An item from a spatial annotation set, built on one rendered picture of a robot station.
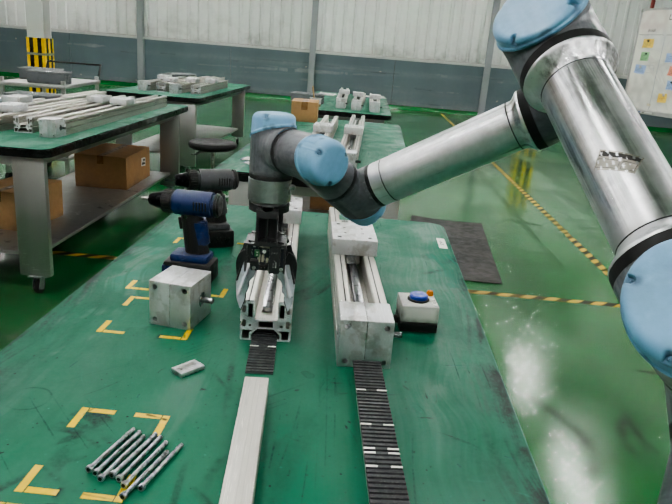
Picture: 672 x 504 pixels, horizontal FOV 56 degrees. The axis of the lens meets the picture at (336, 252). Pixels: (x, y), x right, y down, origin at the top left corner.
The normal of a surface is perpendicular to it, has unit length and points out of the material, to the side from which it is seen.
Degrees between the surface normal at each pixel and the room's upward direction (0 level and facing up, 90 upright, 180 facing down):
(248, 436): 0
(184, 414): 0
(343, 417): 0
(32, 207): 90
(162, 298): 90
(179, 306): 90
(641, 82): 90
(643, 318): 61
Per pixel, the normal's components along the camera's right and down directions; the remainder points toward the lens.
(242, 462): 0.07, -0.95
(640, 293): -0.52, -0.32
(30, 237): -0.05, 0.30
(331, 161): 0.66, 0.29
